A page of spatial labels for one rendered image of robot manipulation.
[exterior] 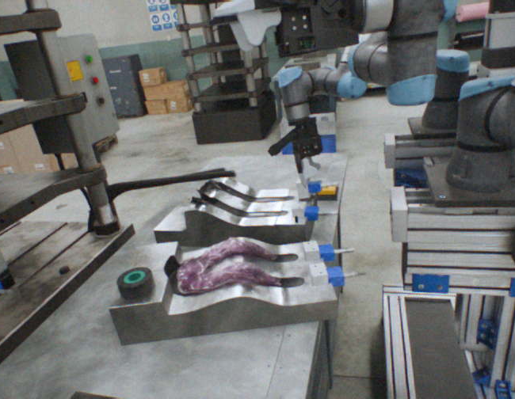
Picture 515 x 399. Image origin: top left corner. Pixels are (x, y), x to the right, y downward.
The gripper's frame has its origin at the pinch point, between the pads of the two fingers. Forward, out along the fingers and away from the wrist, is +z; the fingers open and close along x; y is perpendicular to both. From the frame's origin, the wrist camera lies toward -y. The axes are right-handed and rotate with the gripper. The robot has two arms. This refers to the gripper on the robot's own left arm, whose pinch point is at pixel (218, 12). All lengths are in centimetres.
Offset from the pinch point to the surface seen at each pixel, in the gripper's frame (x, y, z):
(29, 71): 96, -5, 57
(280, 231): 47, 53, -13
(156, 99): 741, 15, 58
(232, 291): 19, 54, 5
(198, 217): 57, 47, 10
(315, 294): 17, 58, -13
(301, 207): 49, 48, -20
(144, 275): 25, 48, 24
